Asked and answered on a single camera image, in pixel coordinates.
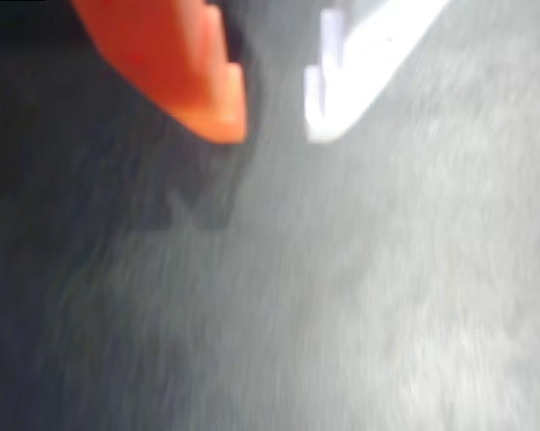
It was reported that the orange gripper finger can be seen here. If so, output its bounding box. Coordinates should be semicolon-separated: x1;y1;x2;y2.
69;0;248;145

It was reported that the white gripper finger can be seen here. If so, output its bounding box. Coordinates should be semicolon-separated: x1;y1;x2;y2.
304;0;453;145

